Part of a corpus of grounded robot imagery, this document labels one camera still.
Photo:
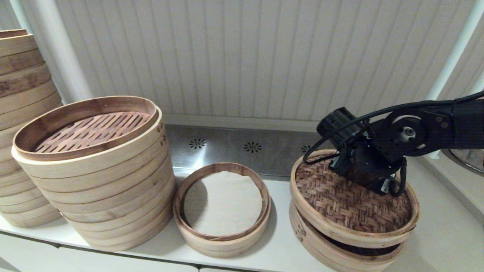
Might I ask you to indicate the large bamboo steamer basket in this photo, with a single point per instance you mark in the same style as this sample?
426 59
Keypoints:
19 74
22 210
22 104
6 161
15 45
94 165
121 235
113 201

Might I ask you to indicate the woven bamboo steamer lid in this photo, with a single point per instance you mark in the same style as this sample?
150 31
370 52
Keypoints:
340 211

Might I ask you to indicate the thin white pole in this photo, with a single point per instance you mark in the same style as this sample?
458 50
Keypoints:
19 15

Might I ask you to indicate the small steamer with paper liner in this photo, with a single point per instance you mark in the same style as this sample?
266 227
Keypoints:
223 247

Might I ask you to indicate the white slanted pole with flange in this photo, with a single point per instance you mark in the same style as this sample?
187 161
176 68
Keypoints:
455 49

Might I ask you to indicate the bamboo steamer basket dark slats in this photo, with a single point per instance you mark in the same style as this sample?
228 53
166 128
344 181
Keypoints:
306 241

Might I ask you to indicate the stainless steel vented panel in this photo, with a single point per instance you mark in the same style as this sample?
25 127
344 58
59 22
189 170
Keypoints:
234 155

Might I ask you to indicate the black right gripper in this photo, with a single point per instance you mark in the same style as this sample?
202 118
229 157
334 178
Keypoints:
370 166

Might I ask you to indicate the white cloth steamer liner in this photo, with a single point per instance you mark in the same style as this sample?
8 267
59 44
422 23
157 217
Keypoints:
223 204

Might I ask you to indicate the round metal sink basin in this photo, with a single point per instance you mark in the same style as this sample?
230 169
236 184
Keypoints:
469 158

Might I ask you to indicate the thick white pole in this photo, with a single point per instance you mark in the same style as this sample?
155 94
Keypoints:
62 56

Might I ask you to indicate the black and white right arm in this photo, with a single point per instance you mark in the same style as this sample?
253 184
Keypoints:
453 124

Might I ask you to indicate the white cabinet door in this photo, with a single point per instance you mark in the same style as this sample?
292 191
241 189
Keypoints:
124 264
22 257

